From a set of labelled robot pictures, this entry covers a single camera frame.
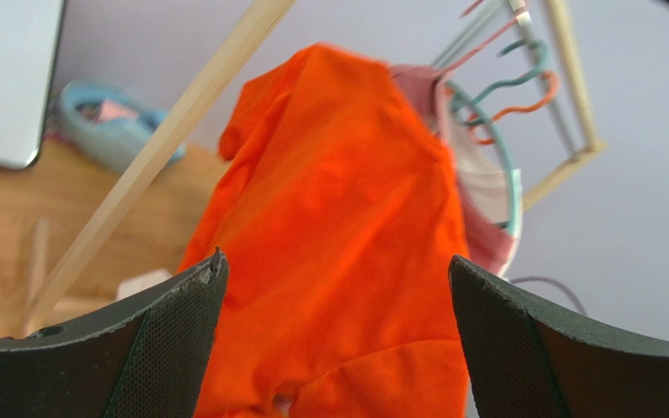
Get wooden clothes rack frame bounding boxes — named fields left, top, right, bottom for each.
left=21, top=1, right=605, bottom=335

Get pink wire hanger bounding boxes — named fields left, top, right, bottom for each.
left=431, top=0, right=530, bottom=80

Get teal plastic hanger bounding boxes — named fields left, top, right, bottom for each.
left=444, top=37, right=549, bottom=236

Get light blue headphones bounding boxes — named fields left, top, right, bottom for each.
left=55, top=81, right=168, bottom=173

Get orange t shirt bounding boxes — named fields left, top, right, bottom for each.
left=180, top=44, right=469, bottom=417

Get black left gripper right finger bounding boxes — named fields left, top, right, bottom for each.
left=449, top=256, right=669, bottom=417

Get white t shirt red print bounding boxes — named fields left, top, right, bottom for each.
left=437, top=83, right=522, bottom=233

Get pink t shirt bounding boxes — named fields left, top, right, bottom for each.
left=389, top=64, right=523, bottom=277

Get white whiteboard red writing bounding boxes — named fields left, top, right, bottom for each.
left=0, top=0, right=65, bottom=170

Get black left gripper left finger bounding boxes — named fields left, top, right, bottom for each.
left=0, top=252, right=229, bottom=417

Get orange plastic hanger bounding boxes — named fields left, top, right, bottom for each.
left=469, top=71, right=560, bottom=145

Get metal hanging rod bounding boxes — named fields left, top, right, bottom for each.
left=508, top=0, right=580, bottom=158

